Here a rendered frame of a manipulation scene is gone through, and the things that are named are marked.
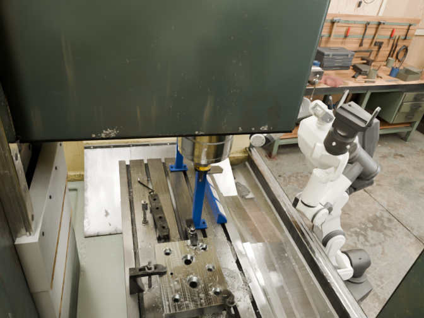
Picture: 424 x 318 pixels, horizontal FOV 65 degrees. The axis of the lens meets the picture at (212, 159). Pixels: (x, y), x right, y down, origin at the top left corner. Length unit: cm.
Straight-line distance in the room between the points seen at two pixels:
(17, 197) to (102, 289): 99
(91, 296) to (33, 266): 81
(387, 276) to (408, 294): 167
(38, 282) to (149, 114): 48
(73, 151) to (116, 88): 146
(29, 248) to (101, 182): 121
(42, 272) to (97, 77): 47
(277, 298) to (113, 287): 74
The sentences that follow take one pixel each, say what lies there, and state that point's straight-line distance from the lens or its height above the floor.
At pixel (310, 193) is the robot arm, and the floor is 124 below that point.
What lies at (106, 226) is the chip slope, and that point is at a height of 65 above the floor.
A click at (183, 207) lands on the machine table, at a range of 162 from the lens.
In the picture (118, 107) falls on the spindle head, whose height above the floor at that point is 167.
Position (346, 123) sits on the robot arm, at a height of 156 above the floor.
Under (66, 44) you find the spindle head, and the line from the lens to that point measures 70.
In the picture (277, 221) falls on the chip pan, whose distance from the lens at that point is 198.
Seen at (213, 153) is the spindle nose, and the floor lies 151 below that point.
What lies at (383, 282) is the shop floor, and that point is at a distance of 293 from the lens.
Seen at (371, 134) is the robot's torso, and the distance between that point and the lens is 162.
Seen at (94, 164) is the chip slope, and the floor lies 81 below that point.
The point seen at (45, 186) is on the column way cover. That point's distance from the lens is 96.
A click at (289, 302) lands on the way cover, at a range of 160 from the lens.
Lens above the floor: 200
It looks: 34 degrees down
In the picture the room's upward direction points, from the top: 8 degrees clockwise
